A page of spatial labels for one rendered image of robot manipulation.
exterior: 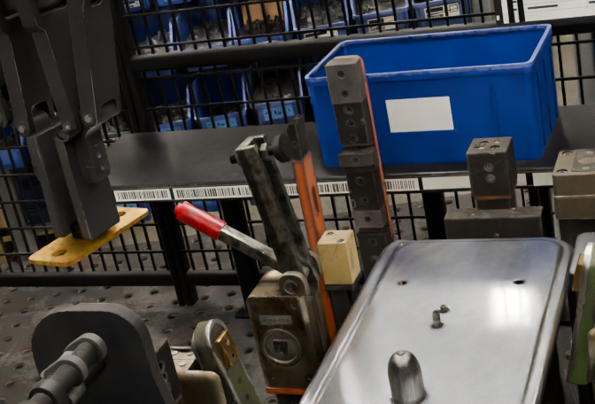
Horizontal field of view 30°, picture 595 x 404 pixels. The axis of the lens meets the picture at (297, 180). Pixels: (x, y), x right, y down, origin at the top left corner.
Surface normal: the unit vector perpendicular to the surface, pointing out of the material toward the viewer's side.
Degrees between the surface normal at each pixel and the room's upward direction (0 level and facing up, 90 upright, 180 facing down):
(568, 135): 0
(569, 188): 89
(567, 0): 90
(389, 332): 0
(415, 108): 90
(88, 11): 99
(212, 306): 0
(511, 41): 90
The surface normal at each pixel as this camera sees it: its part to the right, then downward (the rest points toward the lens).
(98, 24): 0.87, 0.18
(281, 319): -0.32, 0.42
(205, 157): -0.19, -0.91
